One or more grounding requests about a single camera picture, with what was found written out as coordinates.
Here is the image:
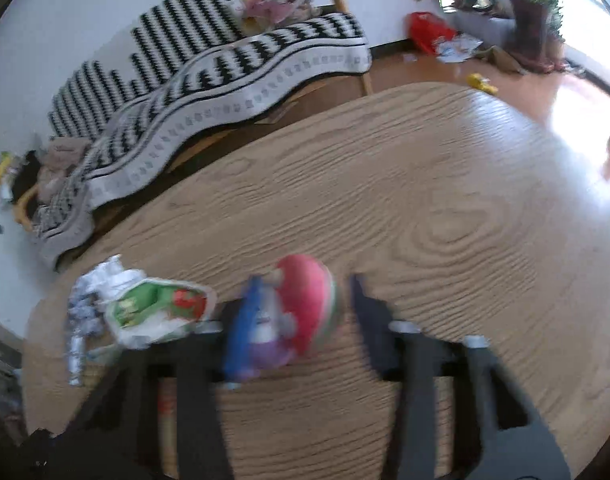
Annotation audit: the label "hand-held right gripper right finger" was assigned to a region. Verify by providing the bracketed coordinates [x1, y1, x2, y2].
[350, 274, 572, 480]

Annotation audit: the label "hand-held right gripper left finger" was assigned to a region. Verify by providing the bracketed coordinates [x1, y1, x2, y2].
[60, 276, 266, 480]

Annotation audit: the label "pink floral cushion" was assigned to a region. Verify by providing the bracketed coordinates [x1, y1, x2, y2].
[232, 0, 326, 36]

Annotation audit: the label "green red printed wrapper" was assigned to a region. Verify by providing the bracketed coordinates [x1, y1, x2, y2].
[105, 280, 217, 351]

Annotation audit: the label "yellow floor toy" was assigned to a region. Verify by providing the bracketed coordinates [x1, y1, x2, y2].
[466, 73, 500, 96]

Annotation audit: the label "silver crumpled wrapper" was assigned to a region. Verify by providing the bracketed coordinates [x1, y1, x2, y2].
[67, 255, 150, 387]

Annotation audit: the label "white cabinet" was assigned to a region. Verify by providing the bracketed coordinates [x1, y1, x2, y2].
[0, 180, 56, 332]

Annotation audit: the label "red bag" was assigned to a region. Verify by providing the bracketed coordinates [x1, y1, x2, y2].
[407, 11, 458, 56]

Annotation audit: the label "beige cushion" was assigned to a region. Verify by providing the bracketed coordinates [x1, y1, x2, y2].
[35, 137, 94, 204]

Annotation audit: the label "potted green plant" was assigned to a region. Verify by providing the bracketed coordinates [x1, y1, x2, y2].
[507, 0, 586, 74]

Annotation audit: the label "red and purple toy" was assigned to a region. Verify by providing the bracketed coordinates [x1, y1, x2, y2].
[242, 254, 344, 379]

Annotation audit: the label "brown cardboard piece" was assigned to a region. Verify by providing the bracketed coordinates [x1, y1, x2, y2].
[477, 46, 526, 75]

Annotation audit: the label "white crumpled papers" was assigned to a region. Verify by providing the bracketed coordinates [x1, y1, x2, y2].
[435, 34, 484, 64]

